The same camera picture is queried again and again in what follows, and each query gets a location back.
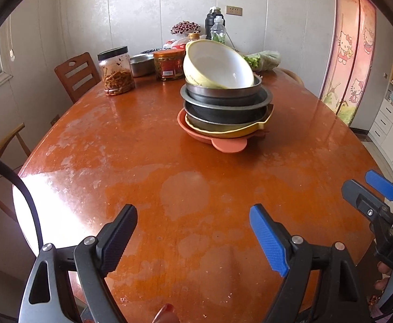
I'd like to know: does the orange plate with handle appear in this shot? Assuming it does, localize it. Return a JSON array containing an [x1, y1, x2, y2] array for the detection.
[[177, 109, 266, 153]]

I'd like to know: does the yellow plate with handle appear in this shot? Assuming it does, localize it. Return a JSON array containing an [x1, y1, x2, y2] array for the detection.
[[185, 104, 274, 139]]

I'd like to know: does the dark metal pan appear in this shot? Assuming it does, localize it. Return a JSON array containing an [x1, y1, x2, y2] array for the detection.
[[180, 85, 273, 110]]

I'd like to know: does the stainless steel bowl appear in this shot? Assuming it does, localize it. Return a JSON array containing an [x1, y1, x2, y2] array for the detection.
[[185, 75, 262, 99]]

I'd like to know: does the yellow white bowl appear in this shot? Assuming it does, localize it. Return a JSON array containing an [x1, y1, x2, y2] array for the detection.
[[183, 39, 254, 89]]

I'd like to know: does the grey metal pan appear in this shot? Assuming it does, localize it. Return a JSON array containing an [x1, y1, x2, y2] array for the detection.
[[184, 101, 274, 125]]

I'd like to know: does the operator hand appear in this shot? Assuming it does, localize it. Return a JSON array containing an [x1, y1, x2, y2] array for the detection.
[[152, 303, 180, 323]]

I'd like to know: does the light wood padded chair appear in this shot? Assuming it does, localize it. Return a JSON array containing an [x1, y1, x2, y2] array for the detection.
[[0, 123, 34, 222]]

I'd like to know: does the chair behind table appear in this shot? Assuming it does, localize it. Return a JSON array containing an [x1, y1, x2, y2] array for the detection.
[[278, 68, 304, 87]]

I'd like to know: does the hello kitty curtain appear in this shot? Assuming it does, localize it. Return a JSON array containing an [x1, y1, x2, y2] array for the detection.
[[320, 0, 377, 125]]

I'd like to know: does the bag of green vegetables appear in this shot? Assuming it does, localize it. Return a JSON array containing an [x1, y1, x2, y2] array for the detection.
[[243, 50, 281, 72]]

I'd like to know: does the brown wooden chair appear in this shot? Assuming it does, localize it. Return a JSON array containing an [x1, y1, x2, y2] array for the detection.
[[54, 52, 101, 104]]

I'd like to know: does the jar with orange lid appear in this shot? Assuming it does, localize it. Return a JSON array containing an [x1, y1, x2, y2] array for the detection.
[[153, 49, 185, 82]]

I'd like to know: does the clear plastic water bottle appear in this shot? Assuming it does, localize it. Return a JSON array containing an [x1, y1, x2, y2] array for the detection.
[[210, 15, 226, 44]]

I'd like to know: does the clear jar black lid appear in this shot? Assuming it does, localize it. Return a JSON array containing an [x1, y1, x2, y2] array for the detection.
[[97, 46, 135, 96]]

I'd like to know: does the brown sauce bottle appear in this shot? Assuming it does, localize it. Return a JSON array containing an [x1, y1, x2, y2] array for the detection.
[[187, 32, 200, 42]]

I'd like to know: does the steel basin on table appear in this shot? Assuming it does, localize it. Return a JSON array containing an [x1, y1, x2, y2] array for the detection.
[[130, 53, 155, 77]]

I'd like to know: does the black thermos flask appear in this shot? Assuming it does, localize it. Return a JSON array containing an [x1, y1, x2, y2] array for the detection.
[[204, 7, 223, 39]]

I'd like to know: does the red flower decoration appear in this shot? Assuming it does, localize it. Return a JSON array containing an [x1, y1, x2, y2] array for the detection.
[[170, 20, 201, 35]]

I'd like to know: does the black cable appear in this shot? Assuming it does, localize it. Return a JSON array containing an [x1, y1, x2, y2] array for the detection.
[[0, 150, 44, 251]]

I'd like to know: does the wall power socket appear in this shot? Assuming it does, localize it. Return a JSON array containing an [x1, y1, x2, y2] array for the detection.
[[225, 5, 243, 16]]

